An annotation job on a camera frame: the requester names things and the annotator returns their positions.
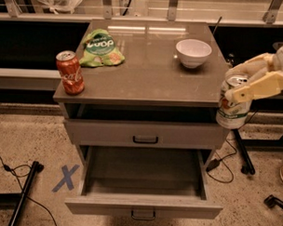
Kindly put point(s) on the black stand leg left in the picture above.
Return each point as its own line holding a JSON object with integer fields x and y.
{"x": 35, "y": 168}

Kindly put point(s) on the closed top drawer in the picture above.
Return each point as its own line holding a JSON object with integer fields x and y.
{"x": 145, "y": 135}

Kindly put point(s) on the black stand leg right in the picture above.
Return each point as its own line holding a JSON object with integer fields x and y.
{"x": 247, "y": 167}

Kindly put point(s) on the red Coca-Cola can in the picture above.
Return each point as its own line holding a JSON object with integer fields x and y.
{"x": 70, "y": 72}

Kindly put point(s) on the white bowl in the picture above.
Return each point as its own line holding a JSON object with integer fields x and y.
{"x": 192, "y": 53}

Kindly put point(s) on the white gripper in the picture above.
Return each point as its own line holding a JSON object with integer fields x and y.
{"x": 271, "y": 81}

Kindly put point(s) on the open middle drawer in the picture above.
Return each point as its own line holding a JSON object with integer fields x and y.
{"x": 144, "y": 184}

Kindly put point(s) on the black stand leg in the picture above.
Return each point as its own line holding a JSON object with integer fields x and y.
{"x": 35, "y": 168}
{"x": 247, "y": 167}

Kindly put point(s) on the green white 7up can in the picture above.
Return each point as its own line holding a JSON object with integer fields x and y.
{"x": 232, "y": 115}

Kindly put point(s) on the green chip bag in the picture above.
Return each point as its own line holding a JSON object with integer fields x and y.
{"x": 100, "y": 50}

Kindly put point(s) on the blue tape X mark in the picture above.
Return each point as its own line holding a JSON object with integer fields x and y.
{"x": 66, "y": 180}

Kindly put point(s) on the white plastic bag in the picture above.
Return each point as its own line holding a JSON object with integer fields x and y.
{"x": 57, "y": 6}

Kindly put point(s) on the black caster foot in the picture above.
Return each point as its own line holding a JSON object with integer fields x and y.
{"x": 271, "y": 201}

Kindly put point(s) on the grey drawer cabinet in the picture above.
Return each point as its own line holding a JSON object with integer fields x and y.
{"x": 151, "y": 85}

